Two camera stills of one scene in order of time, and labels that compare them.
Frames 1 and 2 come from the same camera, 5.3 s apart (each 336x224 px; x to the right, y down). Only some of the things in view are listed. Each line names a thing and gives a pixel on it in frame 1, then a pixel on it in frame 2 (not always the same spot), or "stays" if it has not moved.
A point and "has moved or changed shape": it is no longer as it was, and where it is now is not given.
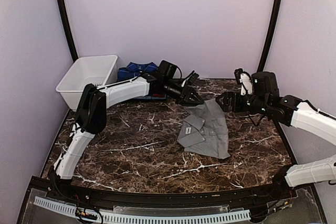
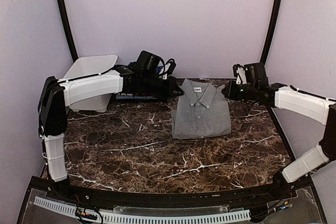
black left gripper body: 184,93 → 163,91
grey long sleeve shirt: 204,131 has moved or changed shape
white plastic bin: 96,70 stays
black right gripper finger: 222,98 → 226,91
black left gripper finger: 195,98 → 177,91
